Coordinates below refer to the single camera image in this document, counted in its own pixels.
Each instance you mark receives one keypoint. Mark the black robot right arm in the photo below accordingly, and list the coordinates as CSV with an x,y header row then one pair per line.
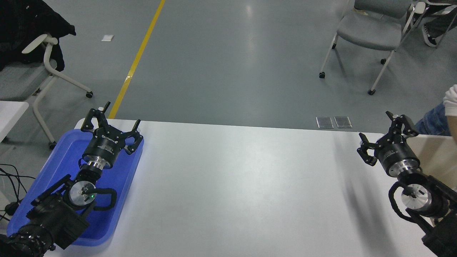
x,y
435,207

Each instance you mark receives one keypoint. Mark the small white side table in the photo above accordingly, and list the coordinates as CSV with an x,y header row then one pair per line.
x,y
10,114

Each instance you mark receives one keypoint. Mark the grey chair with white frame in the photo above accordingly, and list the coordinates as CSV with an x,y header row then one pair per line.
x,y
371,32
21,80

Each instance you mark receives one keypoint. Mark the person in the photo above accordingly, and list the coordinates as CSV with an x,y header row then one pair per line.
x,y
433,123
429,35

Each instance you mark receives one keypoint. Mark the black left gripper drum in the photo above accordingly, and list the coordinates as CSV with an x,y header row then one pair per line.
x,y
103,146

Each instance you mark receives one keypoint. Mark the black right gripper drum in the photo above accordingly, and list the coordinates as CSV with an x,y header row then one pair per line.
x,y
396,153

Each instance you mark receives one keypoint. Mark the black jacket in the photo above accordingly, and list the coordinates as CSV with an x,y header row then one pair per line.
x,y
25,25

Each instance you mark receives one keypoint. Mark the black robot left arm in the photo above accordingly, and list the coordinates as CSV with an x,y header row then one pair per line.
x,y
53,217

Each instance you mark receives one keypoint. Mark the blue plastic tray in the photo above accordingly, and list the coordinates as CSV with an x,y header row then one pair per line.
x,y
121,178

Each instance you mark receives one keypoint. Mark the metal floor outlet plate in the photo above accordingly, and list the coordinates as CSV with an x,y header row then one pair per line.
x,y
343,122
325,122

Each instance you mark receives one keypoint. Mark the large pale bin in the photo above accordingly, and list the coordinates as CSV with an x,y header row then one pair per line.
x,y
435,157

